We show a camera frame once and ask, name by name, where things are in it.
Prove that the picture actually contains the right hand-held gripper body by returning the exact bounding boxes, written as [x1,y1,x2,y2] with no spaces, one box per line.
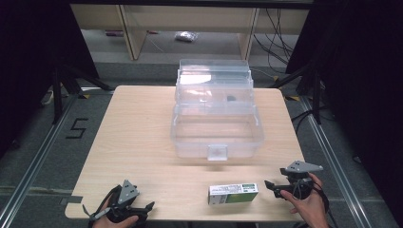
[279,160,324,201]

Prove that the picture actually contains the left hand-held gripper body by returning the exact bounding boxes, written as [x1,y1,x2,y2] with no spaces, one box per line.
[106,179,150,224]

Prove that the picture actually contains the green and white carton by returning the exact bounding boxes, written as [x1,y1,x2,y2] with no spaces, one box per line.
[207,182,259,206]

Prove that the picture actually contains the clear plastic storage box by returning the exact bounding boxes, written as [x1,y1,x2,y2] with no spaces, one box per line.
[169,58,265,162]

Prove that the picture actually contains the person's right hand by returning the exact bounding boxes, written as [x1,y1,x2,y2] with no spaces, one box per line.
[279,172,331,228]

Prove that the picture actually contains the person's left hand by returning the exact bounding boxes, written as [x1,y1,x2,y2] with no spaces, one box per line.
[91,199,141,228]

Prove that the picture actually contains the black tripod stand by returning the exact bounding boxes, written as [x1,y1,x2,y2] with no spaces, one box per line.
[51,64,114,124]
[269,62,325,125]

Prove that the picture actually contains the black curtain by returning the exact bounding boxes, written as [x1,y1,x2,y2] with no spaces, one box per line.
[0,0,100,160]
[285,0,403,220]

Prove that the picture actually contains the crumpled clear plastic bag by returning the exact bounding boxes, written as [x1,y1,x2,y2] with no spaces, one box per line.
[174,30,200,43]

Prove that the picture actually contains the black gripper strap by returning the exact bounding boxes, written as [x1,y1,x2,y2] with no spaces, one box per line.
[82,184,124,224]

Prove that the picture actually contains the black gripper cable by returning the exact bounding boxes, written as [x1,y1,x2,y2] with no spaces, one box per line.
[311,180,338,228]

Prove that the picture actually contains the metal floor rail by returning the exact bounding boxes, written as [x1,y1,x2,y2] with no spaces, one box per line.
[298,95,373,228]
[0,94,81,228]

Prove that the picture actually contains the black floor cable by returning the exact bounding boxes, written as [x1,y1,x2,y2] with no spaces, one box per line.
[290,108,318,134]

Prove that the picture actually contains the black hanging cables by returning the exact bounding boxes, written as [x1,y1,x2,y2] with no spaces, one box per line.
[252,8,297,67]

